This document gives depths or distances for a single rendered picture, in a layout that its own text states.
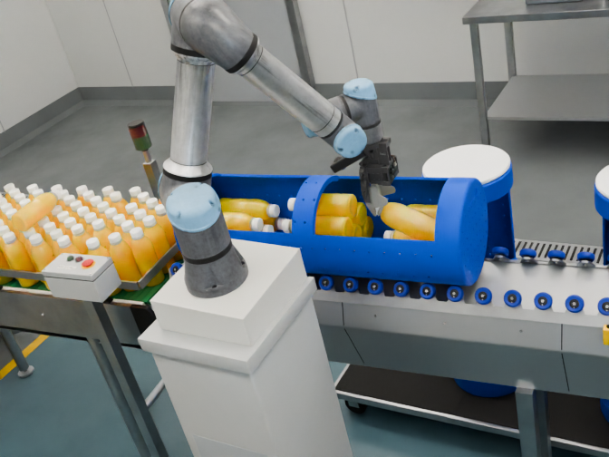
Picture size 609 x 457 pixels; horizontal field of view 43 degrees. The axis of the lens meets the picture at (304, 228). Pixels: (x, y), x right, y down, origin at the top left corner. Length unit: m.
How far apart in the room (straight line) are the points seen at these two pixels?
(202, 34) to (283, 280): 0.59
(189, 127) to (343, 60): 4.21
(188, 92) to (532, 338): 1.05
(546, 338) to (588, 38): 3.44
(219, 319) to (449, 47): 4.06
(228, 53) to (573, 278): 1.10
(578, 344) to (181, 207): 1.03
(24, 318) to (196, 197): 1.33
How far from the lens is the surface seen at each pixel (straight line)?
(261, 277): 1.79
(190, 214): 1.67
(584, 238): 4.00
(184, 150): 1.77
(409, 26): 5.59
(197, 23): 1.59
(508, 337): 2.07
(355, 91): 1.86
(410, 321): 2.13
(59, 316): 2.76
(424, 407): 2.92
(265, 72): 1.62
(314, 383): 2.00
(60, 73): 7.62
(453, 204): 1.94
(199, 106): 1.74
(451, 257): 1.94
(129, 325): 2.56
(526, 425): 2.34
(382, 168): 1.93
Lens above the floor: 2.19
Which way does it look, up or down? 30 degrees down
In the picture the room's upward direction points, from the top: 14 degrees counter-clockwise
